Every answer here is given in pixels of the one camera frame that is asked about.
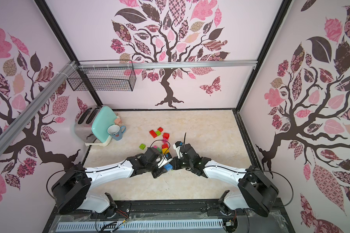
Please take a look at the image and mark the red square lego brick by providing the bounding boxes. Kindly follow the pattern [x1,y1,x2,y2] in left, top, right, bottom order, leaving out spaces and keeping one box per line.
[163,133,170,140]

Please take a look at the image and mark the blue long lego brick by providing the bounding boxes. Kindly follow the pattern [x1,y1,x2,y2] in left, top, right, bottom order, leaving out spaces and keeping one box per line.
[164,164,173,171]

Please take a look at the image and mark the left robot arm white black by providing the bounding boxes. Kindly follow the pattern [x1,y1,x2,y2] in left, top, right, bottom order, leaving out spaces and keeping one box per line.
[51,147,173,215]

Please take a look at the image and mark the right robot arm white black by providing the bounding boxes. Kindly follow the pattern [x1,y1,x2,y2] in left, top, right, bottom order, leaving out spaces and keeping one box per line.
[170,141,279,217]

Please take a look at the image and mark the yellow lego brick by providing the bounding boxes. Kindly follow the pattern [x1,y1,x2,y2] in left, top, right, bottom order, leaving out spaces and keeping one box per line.
[162,148,169,154]

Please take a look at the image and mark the red long lego brick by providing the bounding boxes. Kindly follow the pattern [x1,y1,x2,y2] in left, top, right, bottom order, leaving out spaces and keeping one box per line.
[149,130,158,138]

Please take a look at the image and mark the blue floral mug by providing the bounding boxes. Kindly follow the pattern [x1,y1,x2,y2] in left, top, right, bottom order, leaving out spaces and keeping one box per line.
[108,125,126,141]

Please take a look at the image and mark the pink patterned small jar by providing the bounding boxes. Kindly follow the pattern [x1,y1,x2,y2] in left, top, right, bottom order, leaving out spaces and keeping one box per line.
[114,116,122,126]

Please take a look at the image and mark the mint green toaster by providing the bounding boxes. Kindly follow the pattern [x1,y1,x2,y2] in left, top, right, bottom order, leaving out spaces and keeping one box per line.
[74,105,118,147]

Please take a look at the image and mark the white slotted cable duct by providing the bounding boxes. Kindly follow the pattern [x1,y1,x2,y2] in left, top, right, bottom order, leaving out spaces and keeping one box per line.
[51,219,224,233]

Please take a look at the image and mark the black wire basket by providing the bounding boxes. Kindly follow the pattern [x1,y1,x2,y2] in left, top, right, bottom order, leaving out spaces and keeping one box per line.
[67,60,136,92]

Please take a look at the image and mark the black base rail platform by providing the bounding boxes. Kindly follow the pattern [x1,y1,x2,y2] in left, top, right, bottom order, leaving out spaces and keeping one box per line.
[43,199,295,233]

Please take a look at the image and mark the aluminium frame rail back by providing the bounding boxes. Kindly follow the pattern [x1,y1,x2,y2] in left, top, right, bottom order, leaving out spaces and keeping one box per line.
[78,60,258,70]

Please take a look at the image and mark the aluminium frame rail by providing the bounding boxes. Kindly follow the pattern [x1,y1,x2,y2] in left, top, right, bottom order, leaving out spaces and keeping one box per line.
[78,60,258,70]
[0,61,77,156]

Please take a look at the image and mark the aluminium frame rail left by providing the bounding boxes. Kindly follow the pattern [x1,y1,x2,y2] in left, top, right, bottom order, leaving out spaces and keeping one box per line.
[0,61,77,156]

